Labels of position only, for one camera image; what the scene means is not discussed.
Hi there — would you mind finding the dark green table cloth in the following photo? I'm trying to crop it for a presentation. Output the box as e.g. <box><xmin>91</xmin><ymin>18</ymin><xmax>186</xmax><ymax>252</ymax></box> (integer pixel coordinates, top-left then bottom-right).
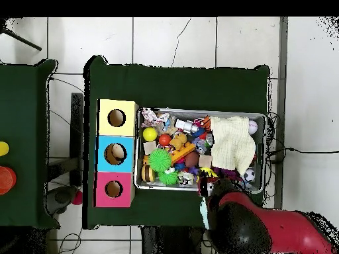
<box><xmin>0</xmin><ymin>58</ymin><xmax>61</xmax><ymax>230</ymax></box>
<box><xmin>83</xmin><ymin>55</ymin><xmax>271</xmax><ymax>230</ymax></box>

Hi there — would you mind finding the cream muslin cloth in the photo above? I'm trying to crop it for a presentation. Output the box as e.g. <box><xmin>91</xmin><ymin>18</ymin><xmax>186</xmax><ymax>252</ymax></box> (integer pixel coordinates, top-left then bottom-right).
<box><xmin>210</xmin><ymin>116</ymin><xmax>256</xmax><ymax>175</ymax></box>

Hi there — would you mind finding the silver mesh bin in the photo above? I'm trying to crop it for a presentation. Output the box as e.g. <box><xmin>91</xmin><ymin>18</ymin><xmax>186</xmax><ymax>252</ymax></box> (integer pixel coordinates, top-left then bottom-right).
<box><xmin>134</xmin><ymin>106</ymin><xmax>267</xmax><ymax>194</ymax></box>

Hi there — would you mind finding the tan plush animal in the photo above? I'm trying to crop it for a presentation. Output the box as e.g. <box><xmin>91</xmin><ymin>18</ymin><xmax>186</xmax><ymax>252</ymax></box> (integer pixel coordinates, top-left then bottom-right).
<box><xmin>169</xmin><ymin>132</ymin><xmax>188</xmax><ymax>151</ymax></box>

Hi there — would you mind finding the orange round object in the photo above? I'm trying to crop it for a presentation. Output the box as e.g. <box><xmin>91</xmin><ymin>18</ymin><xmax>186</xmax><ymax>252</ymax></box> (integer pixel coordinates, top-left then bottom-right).
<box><xmin>0</xmin><ymin>165</ymin><xmax>17</xmax><ymax>196</ymax></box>

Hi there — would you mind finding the small soccer ball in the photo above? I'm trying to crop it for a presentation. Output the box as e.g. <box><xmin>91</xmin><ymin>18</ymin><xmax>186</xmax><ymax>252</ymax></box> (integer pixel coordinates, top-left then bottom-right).
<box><xmin>242</xmin><ymin>168</ymin><xmax>256</xmax><ymax>183</ymax></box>

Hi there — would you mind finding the black rod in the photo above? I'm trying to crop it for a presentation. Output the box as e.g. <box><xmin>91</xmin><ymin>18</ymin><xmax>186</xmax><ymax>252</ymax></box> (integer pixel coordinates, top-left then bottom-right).
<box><xmin>0</xmin><ymin>26</ymin><xmax>42</xmax><ymax>52</ymax></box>

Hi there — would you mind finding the mint green muslin cloth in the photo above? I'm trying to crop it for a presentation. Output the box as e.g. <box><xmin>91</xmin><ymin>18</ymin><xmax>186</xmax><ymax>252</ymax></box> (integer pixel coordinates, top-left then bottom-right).
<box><xmin>199</xmin><ymin>196</ymin><xmax>211</xmax><ymax>230</ymax></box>

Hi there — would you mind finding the long black cable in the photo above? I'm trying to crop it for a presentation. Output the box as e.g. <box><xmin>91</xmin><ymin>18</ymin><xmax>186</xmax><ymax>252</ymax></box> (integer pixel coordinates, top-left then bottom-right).
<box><xmin>267</xmin><ymin>147</ymin><xmax>339</xmax><ymax>155</ymax></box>

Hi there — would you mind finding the orange ball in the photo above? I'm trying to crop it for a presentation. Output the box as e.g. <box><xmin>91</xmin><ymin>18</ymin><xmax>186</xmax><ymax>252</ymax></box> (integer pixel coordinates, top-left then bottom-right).
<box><xmin>158</xmin><ymin>133</ymin><xmax>172</xmax><ymax>147</ymax></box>

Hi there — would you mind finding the toy burger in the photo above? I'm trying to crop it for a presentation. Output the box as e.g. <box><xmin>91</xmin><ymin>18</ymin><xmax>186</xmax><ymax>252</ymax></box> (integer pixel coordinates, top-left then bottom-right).
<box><xmin>140</xmin><ymin>164</ymin><xmax>156</xmax><ymax>183</ymax></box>

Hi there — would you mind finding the large green spiky ball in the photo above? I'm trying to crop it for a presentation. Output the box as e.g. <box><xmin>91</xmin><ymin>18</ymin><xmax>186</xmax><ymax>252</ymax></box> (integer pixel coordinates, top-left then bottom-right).
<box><xmin>148</xmin><ymin>148</ymin><xmax>172</xmax><ymax>173</ymax></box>

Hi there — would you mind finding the smooth yellow ball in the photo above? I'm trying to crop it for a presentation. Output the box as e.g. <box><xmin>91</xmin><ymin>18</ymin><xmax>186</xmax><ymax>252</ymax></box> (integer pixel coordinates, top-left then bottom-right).
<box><xmin>142</xmin><ymin>127</ymin><xmax>158</xmax><ymax>142</ymax></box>

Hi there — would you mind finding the wooden box with three holes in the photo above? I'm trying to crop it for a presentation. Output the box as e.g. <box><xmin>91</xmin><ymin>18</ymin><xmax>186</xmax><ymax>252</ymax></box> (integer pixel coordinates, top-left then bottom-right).
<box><xmin>92</xmin><ymin>99</ymin><xmax>139</xmax><ymax>208</ymax></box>

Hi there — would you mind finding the grey rounded object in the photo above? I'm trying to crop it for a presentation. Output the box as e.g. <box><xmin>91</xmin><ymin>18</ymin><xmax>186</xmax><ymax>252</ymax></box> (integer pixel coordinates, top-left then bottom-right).
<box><xmin>46</xmin><ymin>185</ymin><xmax>79</xmax><ymax>215</ymax></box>

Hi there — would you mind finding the silver plastic toy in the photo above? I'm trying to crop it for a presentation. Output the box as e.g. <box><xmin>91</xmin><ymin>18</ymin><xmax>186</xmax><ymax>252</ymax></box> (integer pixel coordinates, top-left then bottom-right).
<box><xmin>175</xmin><ymin>118</ymin><xmax>199</xmax><ymax>134</ymax></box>

